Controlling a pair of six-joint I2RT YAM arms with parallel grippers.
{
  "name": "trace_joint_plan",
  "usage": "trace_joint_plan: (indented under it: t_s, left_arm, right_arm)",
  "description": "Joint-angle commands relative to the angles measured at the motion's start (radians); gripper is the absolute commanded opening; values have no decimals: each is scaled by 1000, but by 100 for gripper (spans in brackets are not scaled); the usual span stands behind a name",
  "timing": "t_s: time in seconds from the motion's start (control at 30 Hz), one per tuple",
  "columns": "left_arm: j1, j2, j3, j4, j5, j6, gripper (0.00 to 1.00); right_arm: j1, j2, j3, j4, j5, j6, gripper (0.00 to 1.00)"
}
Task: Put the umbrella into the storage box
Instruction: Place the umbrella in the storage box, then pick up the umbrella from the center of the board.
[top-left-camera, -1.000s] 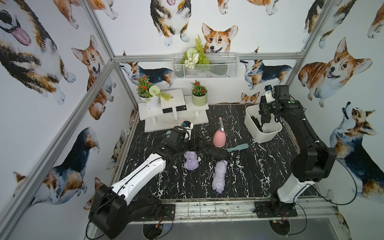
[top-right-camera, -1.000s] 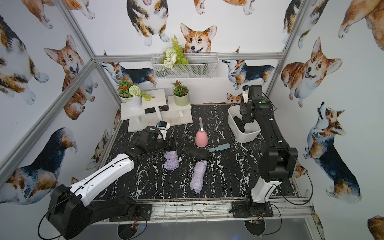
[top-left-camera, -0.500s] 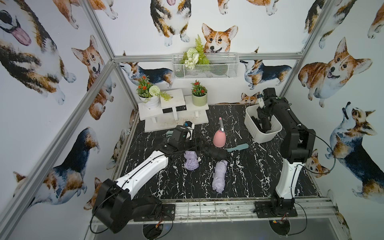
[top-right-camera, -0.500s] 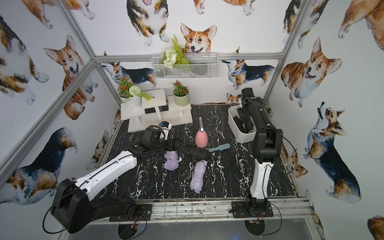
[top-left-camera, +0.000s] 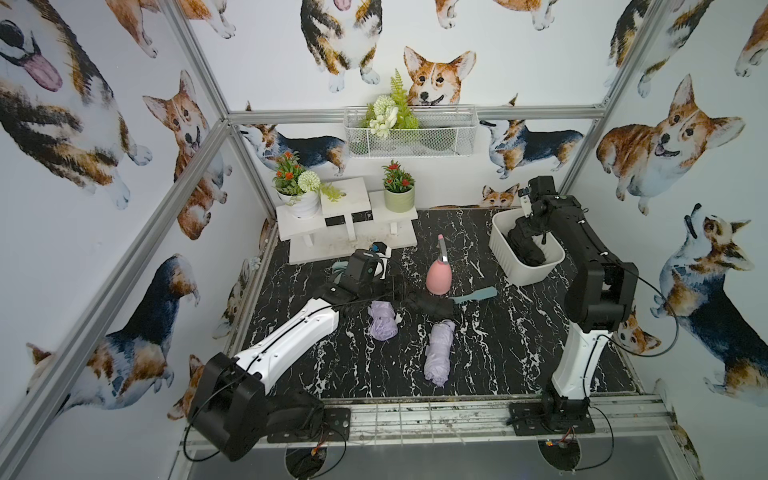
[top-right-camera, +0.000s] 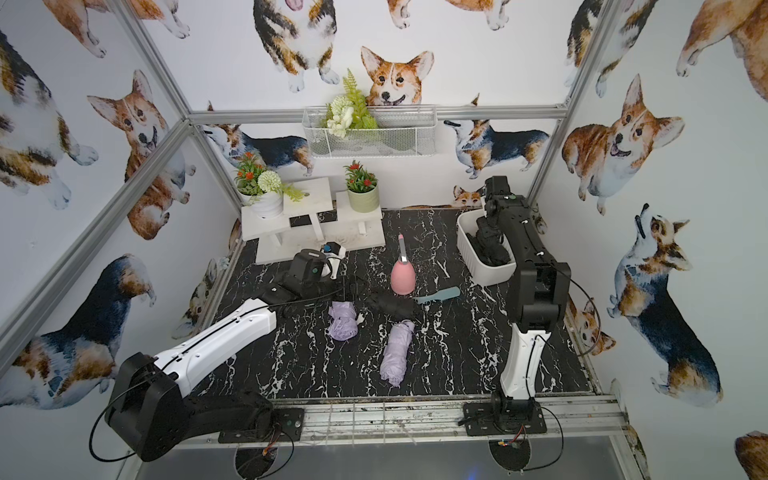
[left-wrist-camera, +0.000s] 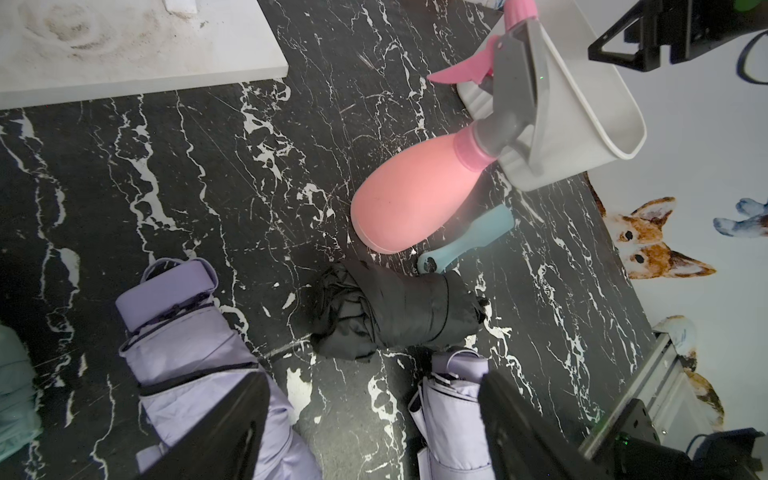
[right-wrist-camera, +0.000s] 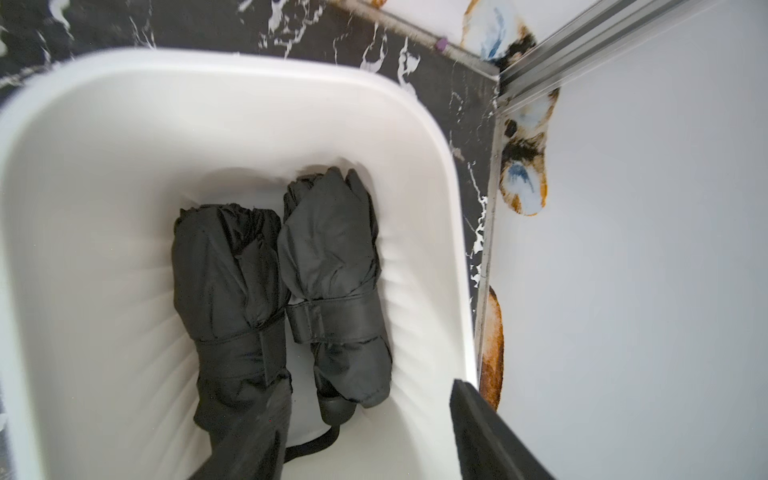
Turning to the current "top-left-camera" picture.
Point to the white plastic storage box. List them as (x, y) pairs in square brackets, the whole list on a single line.
[(516, 272)]

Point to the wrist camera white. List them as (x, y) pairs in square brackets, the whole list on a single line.
[(383, 253), (524, 196)]

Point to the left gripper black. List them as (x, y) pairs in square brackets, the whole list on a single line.
[(422, 303)]

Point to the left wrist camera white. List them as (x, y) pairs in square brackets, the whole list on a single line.
[(383, 253)]

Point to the white wire wall basket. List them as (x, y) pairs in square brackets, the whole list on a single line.
[(441, 132)]

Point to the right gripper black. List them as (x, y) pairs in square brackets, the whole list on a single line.
[(538, 231)]

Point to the white pot red flowers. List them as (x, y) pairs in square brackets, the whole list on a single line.
[(300, 189)]

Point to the fern and white flowers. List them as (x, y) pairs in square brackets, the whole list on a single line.
[(391, 111)]

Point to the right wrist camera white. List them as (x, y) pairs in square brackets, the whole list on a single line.
[(524, 196)]

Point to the white stepped display shelf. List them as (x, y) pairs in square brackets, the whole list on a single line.
[(337, 229)]

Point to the green pot red flowers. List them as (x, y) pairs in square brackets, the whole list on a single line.
[(399, 188)]

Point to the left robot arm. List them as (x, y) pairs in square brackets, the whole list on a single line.
[(234, 408)]

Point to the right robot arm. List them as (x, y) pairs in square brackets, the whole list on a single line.
[(598, 299)]

